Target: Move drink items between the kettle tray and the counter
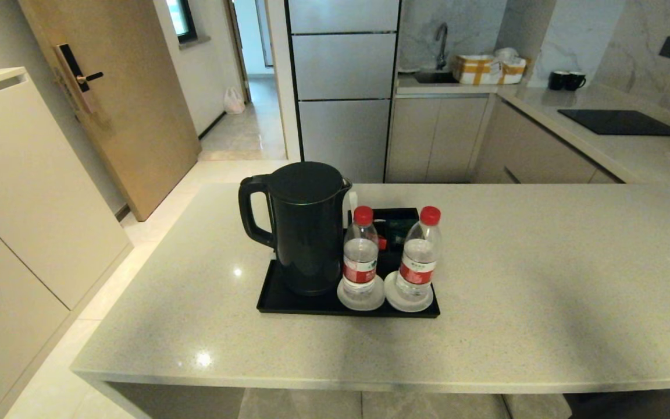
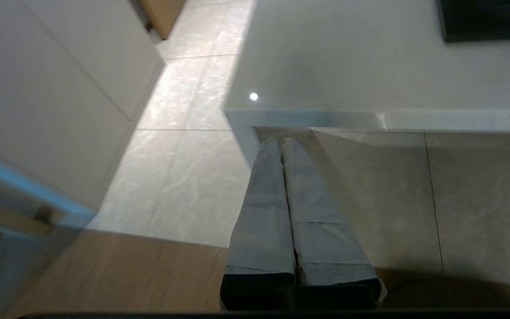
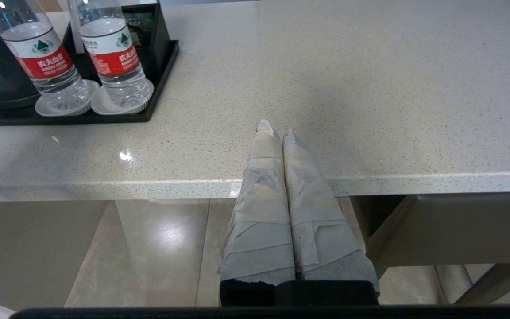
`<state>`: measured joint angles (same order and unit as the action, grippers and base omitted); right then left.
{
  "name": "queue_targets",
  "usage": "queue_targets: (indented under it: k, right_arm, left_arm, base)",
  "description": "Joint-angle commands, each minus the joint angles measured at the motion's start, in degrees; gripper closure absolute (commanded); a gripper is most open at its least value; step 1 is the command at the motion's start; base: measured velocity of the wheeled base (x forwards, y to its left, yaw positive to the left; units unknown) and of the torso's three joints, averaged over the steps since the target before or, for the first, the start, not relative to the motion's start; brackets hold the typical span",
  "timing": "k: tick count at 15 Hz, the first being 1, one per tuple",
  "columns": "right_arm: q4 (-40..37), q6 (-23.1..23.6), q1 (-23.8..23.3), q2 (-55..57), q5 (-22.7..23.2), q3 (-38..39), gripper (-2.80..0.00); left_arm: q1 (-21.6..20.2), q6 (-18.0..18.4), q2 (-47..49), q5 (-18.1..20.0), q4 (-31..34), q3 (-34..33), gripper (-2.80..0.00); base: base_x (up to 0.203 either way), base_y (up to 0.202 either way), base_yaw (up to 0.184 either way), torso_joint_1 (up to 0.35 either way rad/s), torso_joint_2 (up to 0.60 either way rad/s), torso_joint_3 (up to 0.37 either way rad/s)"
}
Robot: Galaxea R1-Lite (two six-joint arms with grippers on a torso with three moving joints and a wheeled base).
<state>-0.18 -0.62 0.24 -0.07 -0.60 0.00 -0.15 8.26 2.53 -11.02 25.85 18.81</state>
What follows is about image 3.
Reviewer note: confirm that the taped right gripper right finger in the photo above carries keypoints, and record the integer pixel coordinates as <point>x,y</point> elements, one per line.
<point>317,221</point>

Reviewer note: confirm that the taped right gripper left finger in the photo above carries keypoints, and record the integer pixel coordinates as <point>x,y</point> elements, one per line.
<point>259,212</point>

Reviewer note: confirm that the red-capped plastic water bottle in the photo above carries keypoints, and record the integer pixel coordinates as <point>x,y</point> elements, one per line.
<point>113,57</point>
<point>42,57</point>

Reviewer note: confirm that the white paper coaster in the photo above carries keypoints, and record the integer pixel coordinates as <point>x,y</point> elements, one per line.
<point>44,110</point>
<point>100,106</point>

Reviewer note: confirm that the black condiment holder box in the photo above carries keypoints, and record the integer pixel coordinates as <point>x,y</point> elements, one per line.
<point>160,44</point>

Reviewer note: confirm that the black serving tray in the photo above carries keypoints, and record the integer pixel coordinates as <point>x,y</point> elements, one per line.
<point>82,119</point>

